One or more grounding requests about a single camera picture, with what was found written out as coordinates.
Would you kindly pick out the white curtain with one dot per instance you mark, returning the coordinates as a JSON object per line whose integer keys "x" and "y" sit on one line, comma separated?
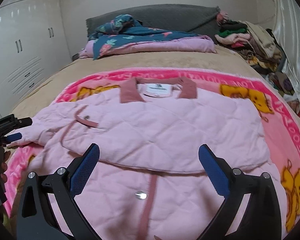
{"x": 290, "y": 25}

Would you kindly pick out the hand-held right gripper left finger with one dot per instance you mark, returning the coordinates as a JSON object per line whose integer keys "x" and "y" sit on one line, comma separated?
{"x": 86, "y": 165}

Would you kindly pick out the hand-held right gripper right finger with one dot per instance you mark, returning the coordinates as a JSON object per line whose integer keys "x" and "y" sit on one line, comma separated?
{"x": 212, "y": 166}

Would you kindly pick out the person's left hand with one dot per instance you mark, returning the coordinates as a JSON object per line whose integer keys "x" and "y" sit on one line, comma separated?
{"x": 4, "y": 166}

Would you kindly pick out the white wardrobe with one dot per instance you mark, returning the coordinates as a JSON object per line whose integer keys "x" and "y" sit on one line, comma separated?
{"x": 27, "y": 42}

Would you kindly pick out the pink printed blanket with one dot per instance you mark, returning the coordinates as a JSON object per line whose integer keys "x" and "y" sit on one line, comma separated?
{"x": 277, "y": 135}

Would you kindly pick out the pile of clothes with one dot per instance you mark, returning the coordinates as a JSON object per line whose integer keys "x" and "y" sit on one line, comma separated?
{"x": 255, "y": 45}

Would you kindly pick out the beige bed sheet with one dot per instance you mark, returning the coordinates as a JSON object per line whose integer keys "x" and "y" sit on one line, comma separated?
{"x": 152, "y": 60}

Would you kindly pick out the pink quilted jacket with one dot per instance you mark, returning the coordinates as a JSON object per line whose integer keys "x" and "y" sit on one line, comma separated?
{"x": 165, "y": 120}

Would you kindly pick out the grey headboard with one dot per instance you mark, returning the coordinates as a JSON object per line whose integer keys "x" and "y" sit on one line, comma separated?
{"x": 165, "y": 17}

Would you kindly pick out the blue floral pink quilt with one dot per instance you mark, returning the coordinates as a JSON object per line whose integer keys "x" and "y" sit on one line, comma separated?
{"x": 150, "y": 41}

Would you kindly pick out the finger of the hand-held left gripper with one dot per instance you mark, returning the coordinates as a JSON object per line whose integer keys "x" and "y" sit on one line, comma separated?
{"x": 14, "y": 137}
{"x": 22, "y": 123}

